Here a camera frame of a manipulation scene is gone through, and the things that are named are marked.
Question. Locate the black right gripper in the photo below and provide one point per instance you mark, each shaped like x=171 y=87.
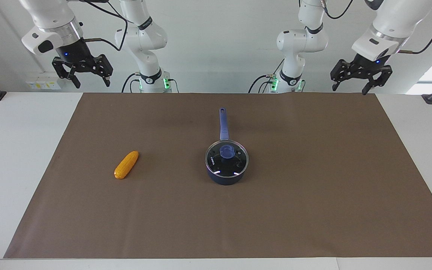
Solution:
x=75 y=52

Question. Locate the brown table mat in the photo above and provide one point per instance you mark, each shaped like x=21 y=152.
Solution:
x=216 y=210

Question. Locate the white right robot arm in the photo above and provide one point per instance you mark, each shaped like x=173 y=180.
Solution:
x=141 y=37

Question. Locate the yellow corn cob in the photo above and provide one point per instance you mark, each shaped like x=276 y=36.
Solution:
x=126 y=165

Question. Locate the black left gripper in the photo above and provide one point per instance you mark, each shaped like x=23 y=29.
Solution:
x=369 y=65

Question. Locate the glass lid with blue knob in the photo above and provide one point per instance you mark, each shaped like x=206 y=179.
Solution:
x=227 y=152

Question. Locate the white wall socket strip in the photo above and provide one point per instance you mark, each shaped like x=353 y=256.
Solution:
x=43 y=84

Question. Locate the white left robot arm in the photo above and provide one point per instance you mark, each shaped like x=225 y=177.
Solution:
x=302 y=41

